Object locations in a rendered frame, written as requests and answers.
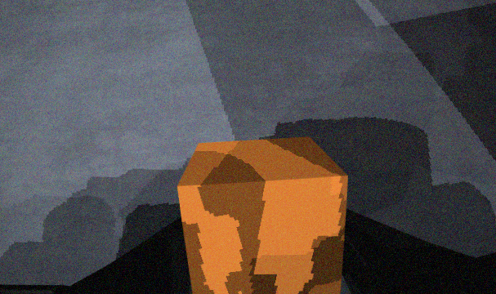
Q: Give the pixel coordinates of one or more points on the orange block with blue square face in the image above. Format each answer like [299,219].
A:
[263,217]

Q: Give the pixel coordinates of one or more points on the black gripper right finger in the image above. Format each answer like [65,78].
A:
[378,259]

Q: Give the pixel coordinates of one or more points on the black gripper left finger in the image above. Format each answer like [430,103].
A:
[158,265]

